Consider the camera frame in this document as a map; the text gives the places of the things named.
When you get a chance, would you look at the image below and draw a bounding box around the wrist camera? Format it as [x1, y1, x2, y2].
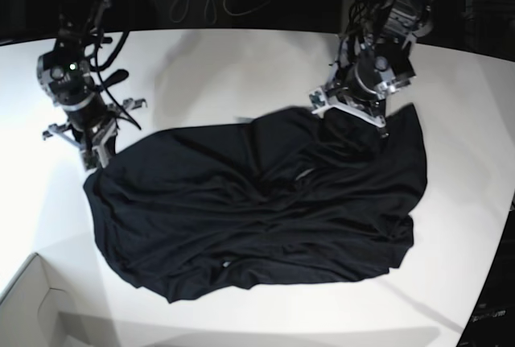
[308, 86, 328, 112]
[80, 144, 113, 171]

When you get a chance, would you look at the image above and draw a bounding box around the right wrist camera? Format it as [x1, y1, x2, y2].
[80, 144, 113, 171]

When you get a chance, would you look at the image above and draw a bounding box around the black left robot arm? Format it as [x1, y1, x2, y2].
[309, 0, 434, 137]

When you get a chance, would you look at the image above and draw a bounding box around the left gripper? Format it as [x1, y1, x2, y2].
[311, 81, 389, 138]

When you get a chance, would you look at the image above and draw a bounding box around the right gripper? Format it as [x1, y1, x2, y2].
[42, 97, 147, 158]

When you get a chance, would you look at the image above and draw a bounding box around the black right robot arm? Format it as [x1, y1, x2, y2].
[36, 0, 146, 170]

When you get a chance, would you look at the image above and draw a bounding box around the white cardboard box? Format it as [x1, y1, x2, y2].
[0, 253, 77, 347]

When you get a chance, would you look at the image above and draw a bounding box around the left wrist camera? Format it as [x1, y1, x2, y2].
[308, 86, 328, 112]

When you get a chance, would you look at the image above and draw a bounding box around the black t-shirt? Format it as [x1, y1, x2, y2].
[84, 105, 427, 303]

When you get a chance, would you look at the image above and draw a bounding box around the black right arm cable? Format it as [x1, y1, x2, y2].
[86, 28, 132, 90]

